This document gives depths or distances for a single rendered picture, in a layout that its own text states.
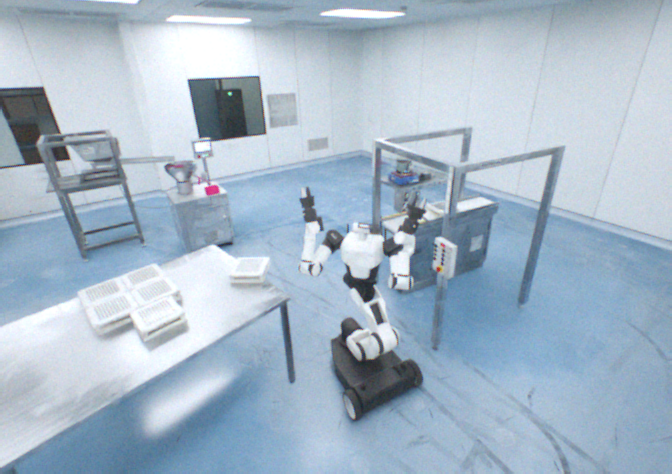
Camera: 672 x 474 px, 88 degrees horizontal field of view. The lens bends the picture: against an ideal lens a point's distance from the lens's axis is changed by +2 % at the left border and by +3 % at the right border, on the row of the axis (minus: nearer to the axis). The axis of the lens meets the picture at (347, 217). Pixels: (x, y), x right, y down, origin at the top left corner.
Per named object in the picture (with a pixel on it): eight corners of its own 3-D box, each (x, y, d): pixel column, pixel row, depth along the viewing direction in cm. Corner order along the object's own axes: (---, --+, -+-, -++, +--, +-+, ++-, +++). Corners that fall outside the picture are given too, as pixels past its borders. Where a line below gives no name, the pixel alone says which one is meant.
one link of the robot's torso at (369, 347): (349, 346, 265) (370, 332, 226) (370, 336, 274) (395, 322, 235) (357, 366, 260) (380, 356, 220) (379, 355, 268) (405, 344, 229)
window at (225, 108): (200, 143, 668) (187, 79, 619) (200, 143, 669) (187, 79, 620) (266, 134, 740) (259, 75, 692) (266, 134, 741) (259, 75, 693)
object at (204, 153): (202, 188, 457) (192, 141, 430) (200, 186, 464) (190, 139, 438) (219, 184, 469) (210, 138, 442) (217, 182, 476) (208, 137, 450)
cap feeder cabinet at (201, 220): (188, 259, 439) (174, 204, 407) (178, 242, 481) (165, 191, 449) (236, 244, 472) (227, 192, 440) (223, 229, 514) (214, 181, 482)
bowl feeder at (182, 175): (174, 199, 420) (166, 170, 405) (168, 191, 447) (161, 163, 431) (214, 191, 446) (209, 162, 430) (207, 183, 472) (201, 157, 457)
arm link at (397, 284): (395, 255, 196) (393, 290, 194) (413, 257, 196) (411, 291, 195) (391, 255, 206) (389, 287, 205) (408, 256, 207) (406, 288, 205)
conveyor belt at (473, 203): (397, 236, 321) (397, 231, 319) (382, 226, 341) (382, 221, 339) (498, 208, 377) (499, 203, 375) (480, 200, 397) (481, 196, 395)
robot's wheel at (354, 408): (353, 401, 227) (358, 428, 230) (360, 398, 229) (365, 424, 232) (340, 386, 245) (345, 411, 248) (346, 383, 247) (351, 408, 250)
